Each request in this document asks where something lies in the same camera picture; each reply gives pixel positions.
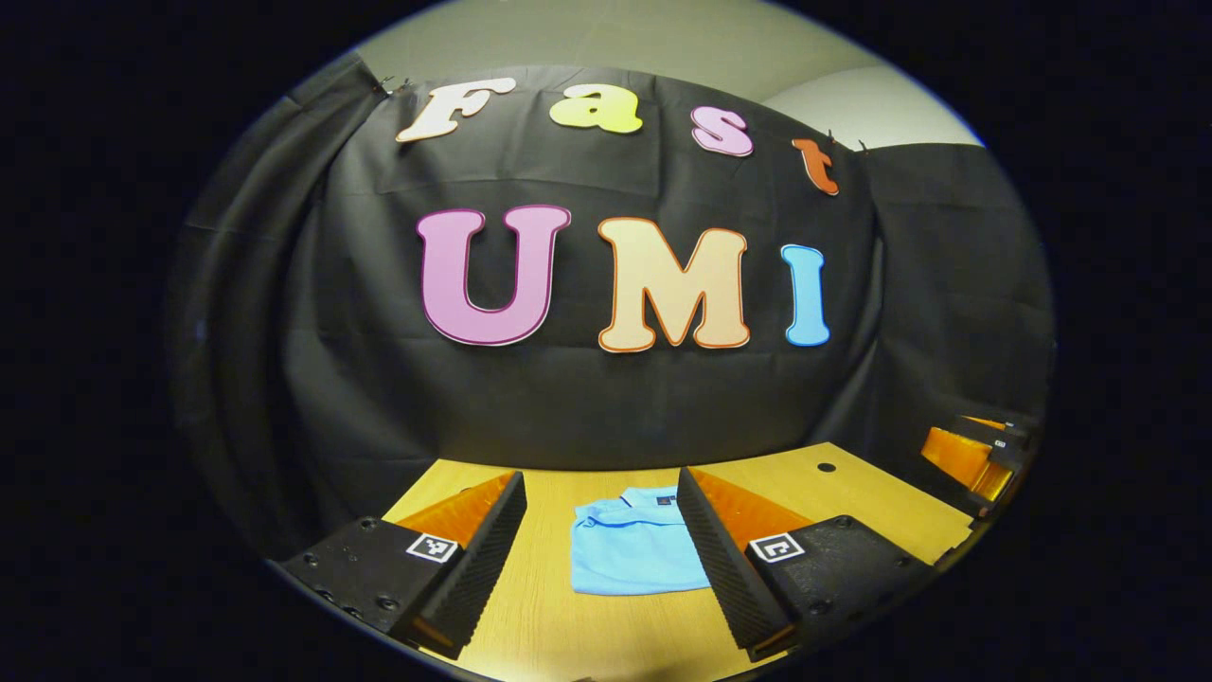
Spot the black backdrop cloth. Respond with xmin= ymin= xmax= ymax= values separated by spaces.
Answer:
xmin=169 ymin=52 xmax=1057 ymax=560

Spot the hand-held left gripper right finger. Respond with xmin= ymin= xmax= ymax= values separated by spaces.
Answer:
xmin=676 ymin=467 xmax=938 ymax=662

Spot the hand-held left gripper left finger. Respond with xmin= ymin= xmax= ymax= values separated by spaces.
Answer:
xmin=275 ymin=471 xmax=528 ymax=659

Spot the light blue T-shirt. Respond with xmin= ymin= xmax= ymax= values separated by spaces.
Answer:
xmin=570 ymin=486 xmax=713 ymax=597

